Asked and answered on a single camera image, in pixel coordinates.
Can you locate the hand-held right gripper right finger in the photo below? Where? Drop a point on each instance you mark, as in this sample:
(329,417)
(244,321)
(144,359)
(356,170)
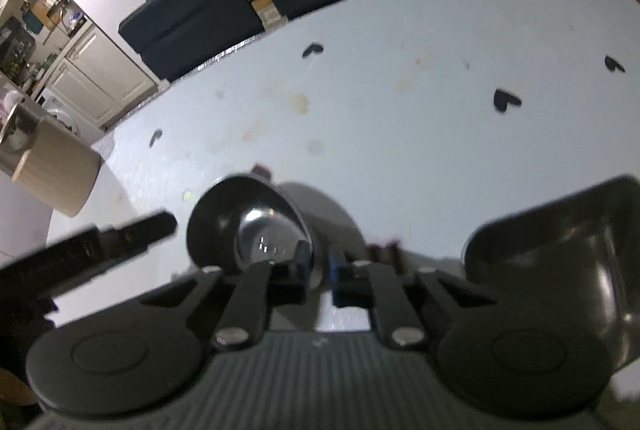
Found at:
(340,280)

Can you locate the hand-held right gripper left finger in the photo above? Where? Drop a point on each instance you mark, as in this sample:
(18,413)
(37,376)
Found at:
(301,270)

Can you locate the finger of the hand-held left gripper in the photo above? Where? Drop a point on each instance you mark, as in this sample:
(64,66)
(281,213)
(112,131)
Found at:
(142,232)

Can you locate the heart-shaped steel bowl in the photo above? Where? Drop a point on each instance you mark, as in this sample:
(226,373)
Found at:
(230,220)

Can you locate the large square steel container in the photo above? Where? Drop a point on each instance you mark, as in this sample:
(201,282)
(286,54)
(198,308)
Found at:
(565,250)

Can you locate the beige cylindrical bin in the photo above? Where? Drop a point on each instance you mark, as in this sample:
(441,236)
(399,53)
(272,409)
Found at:
(55,170)

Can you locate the white washing machine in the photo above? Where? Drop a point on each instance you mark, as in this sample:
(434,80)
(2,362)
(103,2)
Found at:
(65,120)

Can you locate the white kitchen cabinet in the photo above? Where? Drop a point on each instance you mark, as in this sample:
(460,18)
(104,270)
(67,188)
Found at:
(100,70)

